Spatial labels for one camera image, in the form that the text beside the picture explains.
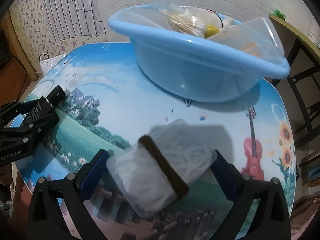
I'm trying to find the clear plastic box in basin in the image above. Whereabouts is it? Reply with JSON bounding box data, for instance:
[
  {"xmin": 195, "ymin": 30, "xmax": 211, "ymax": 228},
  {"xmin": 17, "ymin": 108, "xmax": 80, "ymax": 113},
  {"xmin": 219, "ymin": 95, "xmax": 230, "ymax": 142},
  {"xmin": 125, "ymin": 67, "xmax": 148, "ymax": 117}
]
[{"xmin": 208, "ymin": 17, "xmax": 285, "ymax": 63}]

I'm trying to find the brown wooden door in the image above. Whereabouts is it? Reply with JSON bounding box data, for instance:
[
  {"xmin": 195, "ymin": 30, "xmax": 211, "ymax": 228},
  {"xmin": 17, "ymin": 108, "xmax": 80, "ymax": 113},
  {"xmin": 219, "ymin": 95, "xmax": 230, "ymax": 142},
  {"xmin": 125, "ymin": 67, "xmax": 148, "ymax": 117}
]
[{"xmin": 0, "ymin": 12, "xmax": 39, "ymax": 105}]

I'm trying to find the green box on shelf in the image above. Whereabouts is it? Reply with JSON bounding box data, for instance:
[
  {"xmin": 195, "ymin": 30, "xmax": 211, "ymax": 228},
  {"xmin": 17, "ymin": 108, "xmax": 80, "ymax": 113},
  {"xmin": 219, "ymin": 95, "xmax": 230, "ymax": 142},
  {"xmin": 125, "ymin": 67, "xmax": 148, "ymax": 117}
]
[{"xmin": 273, "ymin": 9, "xmax": 286, "ymax": 20}]

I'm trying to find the clear bag of cotton swabs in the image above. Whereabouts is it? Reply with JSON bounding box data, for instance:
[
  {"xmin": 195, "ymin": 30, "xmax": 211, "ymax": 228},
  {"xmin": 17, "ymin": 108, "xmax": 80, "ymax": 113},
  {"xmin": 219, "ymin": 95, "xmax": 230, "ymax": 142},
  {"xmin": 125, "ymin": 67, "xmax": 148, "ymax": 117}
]
[{"xmin": 149, "ymin": 0, "xmax": 216, "ymax": 38}]

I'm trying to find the light blue plastic basin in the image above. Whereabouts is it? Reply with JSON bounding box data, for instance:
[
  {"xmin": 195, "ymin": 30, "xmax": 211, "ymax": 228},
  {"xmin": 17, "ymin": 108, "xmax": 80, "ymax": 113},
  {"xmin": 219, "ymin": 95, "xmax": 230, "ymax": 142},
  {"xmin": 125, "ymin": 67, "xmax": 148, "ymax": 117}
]
[{"xmin": 108, "ymin": 5, "xmax": 290, "ymax": 103}]

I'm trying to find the white yarn bundle brown band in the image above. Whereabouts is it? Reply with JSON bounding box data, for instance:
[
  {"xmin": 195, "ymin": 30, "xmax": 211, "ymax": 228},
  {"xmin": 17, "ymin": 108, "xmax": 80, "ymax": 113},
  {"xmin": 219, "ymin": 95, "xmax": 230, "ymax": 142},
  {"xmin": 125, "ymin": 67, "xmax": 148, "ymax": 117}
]
[{"xmin": 106, "ymin": 119, "xmax": 217, "ymax": 218}]

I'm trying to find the wooden side shelf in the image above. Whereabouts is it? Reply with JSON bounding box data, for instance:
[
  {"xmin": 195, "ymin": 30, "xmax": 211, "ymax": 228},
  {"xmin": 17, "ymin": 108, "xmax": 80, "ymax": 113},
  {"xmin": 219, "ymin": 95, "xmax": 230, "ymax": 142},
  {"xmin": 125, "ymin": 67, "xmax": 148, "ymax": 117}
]
[{"xmin": 269, "ymin": 14, "xmax": 319, "ymax": 137}]

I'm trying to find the black rectangular bottle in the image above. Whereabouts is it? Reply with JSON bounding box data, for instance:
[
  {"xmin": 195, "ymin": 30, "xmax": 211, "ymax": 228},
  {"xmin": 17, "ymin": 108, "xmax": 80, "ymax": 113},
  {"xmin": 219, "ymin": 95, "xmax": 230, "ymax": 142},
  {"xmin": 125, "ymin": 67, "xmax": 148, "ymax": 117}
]
[{"xmin": 20, "ymin": 85, "xmax": 66, "ymax": 128}]

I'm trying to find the white plastic shopping bag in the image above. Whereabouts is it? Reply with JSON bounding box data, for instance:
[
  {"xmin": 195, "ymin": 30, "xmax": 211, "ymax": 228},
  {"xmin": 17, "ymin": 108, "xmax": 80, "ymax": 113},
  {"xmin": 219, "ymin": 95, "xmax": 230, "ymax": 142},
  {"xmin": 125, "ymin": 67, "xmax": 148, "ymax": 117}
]
[{"xmin": 40, "ymin": 53, "xmax": 67, "ymax": 69}]

